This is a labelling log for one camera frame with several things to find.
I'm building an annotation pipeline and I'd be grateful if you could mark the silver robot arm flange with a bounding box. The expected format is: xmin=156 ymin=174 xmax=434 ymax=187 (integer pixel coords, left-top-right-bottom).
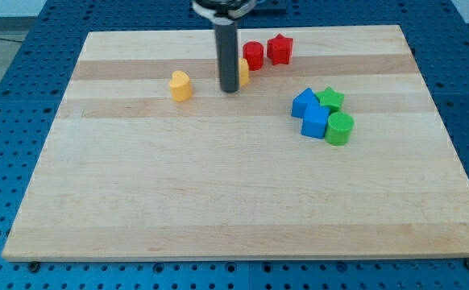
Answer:
xmin=191 ymin=0 xmax=257 ymax=20

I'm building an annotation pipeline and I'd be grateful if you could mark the light wooden board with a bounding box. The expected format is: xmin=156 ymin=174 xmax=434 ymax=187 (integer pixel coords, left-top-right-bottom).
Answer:
xmin=2 ymin=25 xmax=469 ymax=262

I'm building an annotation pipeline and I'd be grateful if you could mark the green cylinder block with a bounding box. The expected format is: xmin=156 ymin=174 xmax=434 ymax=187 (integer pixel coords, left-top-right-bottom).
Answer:
xmin=325 ymin=112 xmax=355 ymax=146

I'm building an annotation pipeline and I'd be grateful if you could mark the red star block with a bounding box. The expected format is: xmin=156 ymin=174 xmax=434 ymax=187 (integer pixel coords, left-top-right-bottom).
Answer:
xmin=267 ymin=34 xmax=293 ymax=65

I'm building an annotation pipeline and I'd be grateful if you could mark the blue cube block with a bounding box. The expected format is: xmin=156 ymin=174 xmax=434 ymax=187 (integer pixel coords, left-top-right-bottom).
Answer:
xmin=301 ymin=105 xmax=330 ymax=139

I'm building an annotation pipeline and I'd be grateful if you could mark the green star block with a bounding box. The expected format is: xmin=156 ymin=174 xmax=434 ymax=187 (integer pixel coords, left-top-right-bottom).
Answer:
xmin=315 ymin=87 xmax=345 ymax=114

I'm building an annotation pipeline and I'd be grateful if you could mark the yellow hexagon block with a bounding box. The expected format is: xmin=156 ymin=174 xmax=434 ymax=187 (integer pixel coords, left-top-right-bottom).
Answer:
xmin=239 ymin=58 xmax=250 ymax=87

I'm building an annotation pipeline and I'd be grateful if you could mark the blue pentagon block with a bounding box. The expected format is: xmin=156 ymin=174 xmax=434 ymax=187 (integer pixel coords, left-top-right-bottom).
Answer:
xmin=291 ymin=88 xmax=319 ymax=118

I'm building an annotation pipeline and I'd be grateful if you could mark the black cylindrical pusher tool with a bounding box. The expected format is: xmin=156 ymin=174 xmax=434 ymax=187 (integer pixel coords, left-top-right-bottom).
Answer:
xmin=214 ymin=18 xmax=239 ymax=93

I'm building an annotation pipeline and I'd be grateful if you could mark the yellow heart block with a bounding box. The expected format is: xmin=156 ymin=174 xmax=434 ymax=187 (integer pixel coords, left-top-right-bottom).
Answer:
xmin=168 ymin=70 xmax=193 ymax=102

